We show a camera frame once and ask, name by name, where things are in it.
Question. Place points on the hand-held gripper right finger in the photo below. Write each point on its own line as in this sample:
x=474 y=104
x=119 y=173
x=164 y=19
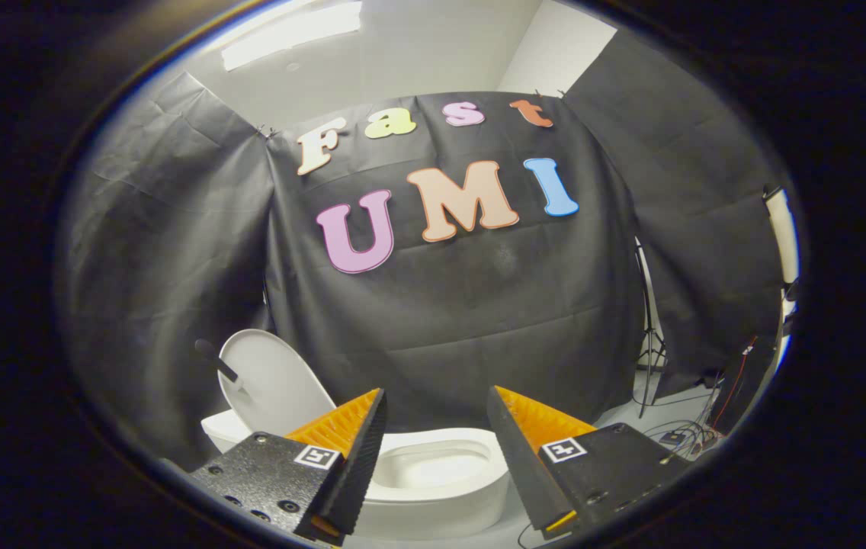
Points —
x=528 y=473

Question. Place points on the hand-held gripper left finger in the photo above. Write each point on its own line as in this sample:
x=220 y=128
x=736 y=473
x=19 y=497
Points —
x=357 y=473

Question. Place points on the white toilet lid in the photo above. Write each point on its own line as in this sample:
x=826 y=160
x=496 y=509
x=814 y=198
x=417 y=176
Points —
x=273 y=381

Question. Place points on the white toilet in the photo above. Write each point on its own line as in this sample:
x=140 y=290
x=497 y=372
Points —
x=433 y=499

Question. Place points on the small dark floor device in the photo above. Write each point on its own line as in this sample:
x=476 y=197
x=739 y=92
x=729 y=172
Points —
x=674 y=439

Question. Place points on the black backdrop cloth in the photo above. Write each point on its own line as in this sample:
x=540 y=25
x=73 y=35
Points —
x=166 y=267
x=700 y=191
x=479 y=320

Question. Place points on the black tripod stand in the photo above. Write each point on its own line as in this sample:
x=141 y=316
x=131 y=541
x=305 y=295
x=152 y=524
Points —
x=650 y=343

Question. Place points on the dark upright panel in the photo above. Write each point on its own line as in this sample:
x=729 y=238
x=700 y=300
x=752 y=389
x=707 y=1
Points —
x=753 y=374

